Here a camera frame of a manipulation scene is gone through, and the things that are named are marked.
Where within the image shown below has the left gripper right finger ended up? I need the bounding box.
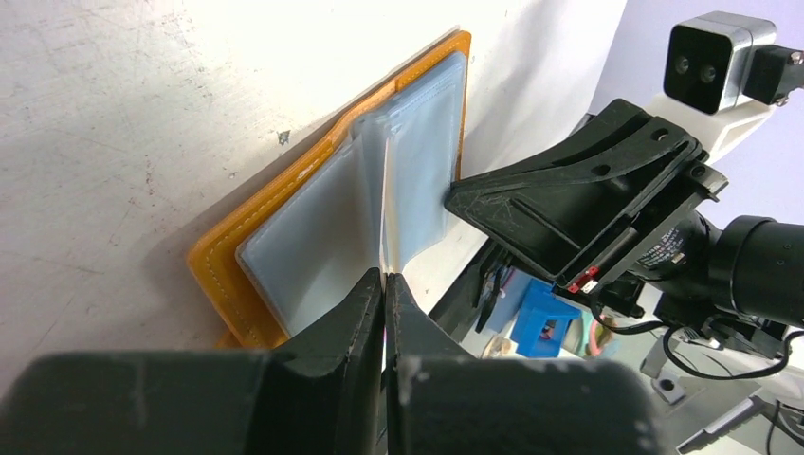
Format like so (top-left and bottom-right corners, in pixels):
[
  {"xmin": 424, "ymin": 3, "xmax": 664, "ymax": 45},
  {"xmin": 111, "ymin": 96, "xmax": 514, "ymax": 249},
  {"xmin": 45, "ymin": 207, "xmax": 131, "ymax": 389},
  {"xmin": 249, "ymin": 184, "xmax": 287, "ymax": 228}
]
[{"xmin": 385, "ymin": 274, "xmax": 667, "ymax": 454}]

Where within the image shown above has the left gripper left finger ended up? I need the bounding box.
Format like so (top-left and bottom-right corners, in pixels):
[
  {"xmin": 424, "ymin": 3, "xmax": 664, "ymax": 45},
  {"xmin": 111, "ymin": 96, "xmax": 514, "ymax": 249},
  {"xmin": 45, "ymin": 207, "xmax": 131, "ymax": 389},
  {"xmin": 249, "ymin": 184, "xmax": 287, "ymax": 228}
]
[{"xmin": 1, "ymin": 268, "xmax": 384, "ymax": 454}]

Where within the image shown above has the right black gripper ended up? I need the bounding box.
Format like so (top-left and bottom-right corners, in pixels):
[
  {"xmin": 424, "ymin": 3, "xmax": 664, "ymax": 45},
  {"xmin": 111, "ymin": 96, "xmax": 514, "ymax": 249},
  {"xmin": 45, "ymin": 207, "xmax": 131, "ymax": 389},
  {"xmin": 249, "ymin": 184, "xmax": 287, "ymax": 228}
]
[{"xmin": 445, "ymin": 100, "xmax": 803, "ymax": 342}]

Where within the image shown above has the yellow leather card holder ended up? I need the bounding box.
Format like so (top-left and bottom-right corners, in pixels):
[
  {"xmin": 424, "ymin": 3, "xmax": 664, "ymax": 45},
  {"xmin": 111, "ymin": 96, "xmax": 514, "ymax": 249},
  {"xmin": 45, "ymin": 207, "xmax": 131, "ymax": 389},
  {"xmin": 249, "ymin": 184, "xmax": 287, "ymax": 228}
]
[{"xmin": 187, "ymin": 30, "xmax": 471, "ymax": 348}]

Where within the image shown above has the blue plastic object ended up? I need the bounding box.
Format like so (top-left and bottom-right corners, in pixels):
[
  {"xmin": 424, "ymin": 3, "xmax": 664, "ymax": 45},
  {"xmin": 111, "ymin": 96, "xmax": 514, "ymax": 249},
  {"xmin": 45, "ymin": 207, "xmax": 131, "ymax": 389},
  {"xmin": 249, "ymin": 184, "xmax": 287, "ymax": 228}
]
[{"xmin": 510, "ymin": 280, "xmax": 581, "ymax": 358}]

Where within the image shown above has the black looped cable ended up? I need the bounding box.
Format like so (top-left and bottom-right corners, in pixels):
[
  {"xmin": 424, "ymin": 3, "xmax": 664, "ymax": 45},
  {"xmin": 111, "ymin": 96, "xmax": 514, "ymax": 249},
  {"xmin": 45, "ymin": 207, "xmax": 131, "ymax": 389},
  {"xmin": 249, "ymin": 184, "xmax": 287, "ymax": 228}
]
[{"xmin": 587, "ymin": 295, "xmax": 804, "ymax": 382}]

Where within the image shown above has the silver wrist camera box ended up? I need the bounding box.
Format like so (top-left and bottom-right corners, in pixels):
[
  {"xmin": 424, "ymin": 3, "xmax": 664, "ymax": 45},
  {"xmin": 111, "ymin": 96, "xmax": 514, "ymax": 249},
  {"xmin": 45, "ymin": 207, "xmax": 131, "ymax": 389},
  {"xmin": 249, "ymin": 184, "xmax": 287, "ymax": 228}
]
[{"xmin": 663, "ymin": 11, "xmax": 777, "ymax": 115}]

